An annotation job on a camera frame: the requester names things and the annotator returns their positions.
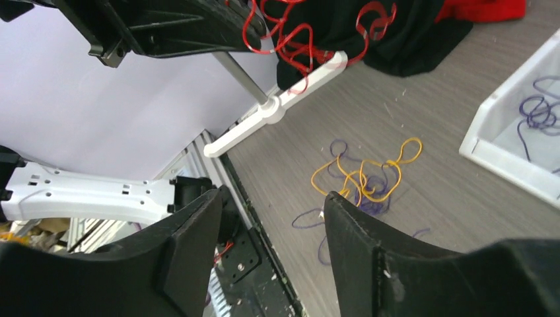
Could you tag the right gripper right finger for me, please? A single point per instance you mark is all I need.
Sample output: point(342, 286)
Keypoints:
point(381, 271)

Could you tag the red t-shirt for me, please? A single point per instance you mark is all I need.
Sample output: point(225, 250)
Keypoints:
point(482, 11)

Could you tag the white plastic bin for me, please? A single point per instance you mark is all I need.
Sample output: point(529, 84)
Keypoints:
point(515, 131)

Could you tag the white clothes rack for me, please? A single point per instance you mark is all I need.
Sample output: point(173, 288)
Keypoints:
point(271, 108)

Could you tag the black t-shirt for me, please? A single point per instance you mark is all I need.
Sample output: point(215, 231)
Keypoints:
point(398, 38)

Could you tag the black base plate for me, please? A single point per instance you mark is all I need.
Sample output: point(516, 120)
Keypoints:
point(248, 278)

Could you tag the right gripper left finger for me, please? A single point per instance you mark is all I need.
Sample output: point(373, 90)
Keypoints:
point(162, 270)

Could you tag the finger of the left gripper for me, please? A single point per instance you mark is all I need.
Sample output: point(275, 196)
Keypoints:
point(162, 28)

